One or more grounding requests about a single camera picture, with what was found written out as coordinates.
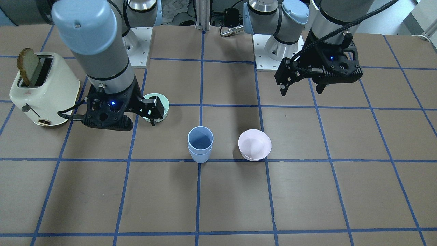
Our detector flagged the green bowl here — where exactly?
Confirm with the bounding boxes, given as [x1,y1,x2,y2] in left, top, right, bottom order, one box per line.
[143,93,170,123]

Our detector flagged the aluminium frame post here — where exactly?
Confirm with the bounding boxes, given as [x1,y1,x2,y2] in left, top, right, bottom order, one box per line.
[195,0,212,33]

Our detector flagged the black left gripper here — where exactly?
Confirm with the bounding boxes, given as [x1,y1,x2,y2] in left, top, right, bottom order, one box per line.
[275,32,363,96]

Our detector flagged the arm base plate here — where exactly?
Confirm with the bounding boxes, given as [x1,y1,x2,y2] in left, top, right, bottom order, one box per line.
[252,32,305,72]
[122,27,153,69]

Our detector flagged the cream toaster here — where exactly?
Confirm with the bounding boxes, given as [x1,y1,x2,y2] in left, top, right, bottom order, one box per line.
[9,52,81,126]

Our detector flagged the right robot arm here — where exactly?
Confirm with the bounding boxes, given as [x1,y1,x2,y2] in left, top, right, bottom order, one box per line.
[51,0,165,131]

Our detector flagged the blue cup standing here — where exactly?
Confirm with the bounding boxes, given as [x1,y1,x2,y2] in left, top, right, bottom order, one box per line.
[188,146,212,163]

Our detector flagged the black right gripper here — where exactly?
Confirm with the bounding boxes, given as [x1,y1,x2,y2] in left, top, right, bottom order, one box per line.
[83,79,164,131]

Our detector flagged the pink bowl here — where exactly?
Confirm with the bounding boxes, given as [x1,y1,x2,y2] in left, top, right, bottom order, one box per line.
[238,129,272,161]

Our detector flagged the toast slice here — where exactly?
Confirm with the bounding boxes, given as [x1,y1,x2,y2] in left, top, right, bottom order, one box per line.
[17,48,42,87]

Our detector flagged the blue cup carried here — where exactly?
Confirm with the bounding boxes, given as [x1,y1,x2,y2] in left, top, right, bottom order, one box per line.
[187,126,214,155]

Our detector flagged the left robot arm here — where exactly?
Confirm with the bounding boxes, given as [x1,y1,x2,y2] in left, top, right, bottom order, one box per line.
[242,0,373,96]

